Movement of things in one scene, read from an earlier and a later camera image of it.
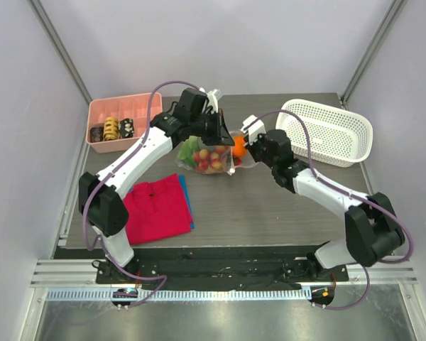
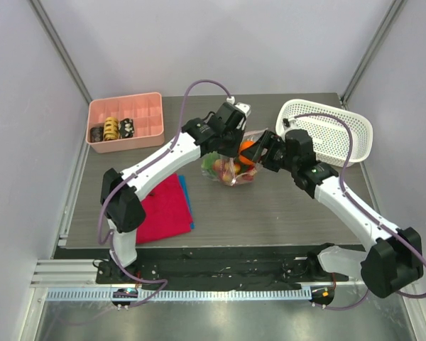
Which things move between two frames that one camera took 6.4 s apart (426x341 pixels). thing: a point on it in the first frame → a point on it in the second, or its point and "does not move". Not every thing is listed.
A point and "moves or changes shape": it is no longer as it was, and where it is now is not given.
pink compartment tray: [135, 107] does not move
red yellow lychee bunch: [206, 161] → [229, 172]
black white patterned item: [126, 128] does not move
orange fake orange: [239, 150] moves or changes shape
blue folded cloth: [187, 200] does not move
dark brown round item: [96, 134] does not move
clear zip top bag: [195, 155] moves or changes shape
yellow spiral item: [111, 131] does not move
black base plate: [223, 268] does not move
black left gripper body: [209, 128] → [231, 147]
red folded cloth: [156, 210] does not move
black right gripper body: [254, 145] does not move
